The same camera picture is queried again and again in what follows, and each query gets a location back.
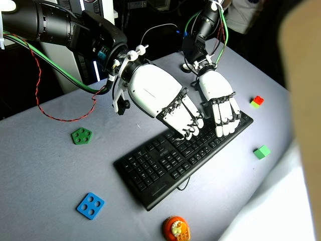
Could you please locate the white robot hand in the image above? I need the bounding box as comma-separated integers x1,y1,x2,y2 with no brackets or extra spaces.
127,63,205,141
191,69,242,138

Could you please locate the black computer keyboard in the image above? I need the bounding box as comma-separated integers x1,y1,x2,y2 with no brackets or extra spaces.
112,111,254,211

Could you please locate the black tape roll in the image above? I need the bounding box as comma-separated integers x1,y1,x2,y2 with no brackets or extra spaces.
181,62,195,74

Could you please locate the person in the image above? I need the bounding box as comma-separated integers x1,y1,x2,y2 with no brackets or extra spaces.
224,0,266,35

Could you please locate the green cube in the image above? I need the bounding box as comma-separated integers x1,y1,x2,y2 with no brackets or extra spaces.
253,145,271,160

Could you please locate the green pentagon block with holes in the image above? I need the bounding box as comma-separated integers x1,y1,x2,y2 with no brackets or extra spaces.
71,127,93,146

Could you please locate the white column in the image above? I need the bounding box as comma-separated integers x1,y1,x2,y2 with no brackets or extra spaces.
39,0,118,95

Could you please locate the grey table cloth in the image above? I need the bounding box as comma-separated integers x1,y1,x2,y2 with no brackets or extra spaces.
0,44,305,241

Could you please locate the blue square block with holes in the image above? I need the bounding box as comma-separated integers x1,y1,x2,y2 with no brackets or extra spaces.
76,192,106,220

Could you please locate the orange toy cake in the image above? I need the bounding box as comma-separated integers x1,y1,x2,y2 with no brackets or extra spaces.
162,215,191,241

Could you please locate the green cable of arm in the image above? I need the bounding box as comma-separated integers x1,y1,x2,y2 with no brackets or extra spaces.
2,31,111,95
185,2,229,65

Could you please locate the thin white cable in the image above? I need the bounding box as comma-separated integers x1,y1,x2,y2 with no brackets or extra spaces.
139,23,178,46

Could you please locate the red and black twisted cable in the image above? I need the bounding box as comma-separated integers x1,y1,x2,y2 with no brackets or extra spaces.
10,34,106,123

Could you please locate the black keyboard cable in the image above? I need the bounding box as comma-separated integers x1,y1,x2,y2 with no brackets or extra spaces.
177,175,191,191

